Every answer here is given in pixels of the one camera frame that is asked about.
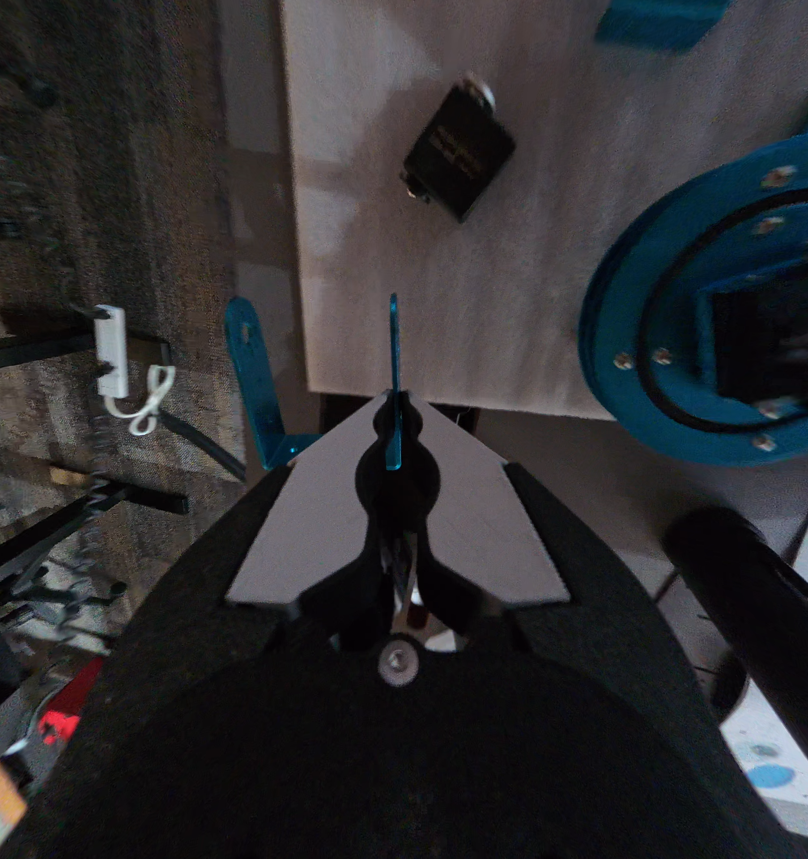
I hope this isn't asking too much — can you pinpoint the dark grey desk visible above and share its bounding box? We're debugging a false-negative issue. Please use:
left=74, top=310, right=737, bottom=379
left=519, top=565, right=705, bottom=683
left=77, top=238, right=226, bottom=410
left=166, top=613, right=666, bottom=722
left=219, top=0, right=808, bottom=739

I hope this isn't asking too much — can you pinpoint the blue perforated servo bracket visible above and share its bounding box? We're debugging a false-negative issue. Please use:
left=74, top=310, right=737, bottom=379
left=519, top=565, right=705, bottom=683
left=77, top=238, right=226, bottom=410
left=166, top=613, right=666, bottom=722
left=595, top=0, right=731, bottom=52

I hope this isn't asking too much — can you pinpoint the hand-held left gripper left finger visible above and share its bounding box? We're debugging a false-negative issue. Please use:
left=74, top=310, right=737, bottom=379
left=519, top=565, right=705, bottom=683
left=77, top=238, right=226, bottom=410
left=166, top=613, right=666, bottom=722
left=225, top=391, right=400, bottom=628

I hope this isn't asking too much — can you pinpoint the black servo motor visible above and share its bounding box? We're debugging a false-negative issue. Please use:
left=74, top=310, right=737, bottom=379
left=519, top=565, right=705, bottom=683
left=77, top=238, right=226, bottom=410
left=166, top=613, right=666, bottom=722
left=399, top=72, right=517, bottom=225

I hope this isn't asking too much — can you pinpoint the white cable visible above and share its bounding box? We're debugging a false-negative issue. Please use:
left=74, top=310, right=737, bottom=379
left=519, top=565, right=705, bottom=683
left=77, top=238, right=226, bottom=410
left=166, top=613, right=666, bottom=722
left=104, top=364, right=177, bottom=438

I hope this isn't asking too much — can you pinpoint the red plastic item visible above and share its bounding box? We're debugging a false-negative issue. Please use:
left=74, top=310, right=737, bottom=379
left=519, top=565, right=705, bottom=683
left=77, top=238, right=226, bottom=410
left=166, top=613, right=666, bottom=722
left=35, top=656, right=104, bottom=744

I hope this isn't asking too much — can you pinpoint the white foam sheet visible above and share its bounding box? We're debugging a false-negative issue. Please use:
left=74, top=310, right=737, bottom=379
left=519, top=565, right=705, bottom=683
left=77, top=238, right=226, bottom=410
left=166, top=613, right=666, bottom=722
left=280, top=0, right=808, bottom=424

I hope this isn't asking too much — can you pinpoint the white power strip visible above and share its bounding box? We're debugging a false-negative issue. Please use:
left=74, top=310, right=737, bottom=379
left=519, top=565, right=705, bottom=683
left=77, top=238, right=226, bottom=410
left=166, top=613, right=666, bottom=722
left=93, top=303, right=132, bottom=399

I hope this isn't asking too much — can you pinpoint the black metal frame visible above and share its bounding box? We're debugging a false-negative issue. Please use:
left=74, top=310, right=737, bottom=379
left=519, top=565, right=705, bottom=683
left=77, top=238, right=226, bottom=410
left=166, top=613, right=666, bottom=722
left=0, top=332, right=248, bottom=605

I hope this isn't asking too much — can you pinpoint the blue acrylic robot base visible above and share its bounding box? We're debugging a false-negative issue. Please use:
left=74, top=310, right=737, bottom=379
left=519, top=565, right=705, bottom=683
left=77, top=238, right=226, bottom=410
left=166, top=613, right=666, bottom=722
left=577, top=84, right=808, bottom=468

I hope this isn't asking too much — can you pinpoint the large blue U bracket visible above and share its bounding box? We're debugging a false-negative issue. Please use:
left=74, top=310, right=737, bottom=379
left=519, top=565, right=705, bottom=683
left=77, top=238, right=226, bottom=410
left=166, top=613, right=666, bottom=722
left=224, top=293, right=405, bottom=472

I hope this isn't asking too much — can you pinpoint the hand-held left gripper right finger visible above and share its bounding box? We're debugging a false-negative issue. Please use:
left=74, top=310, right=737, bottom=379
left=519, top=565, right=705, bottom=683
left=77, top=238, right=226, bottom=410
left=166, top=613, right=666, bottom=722
left=403, top=392, right=573, bottom=633

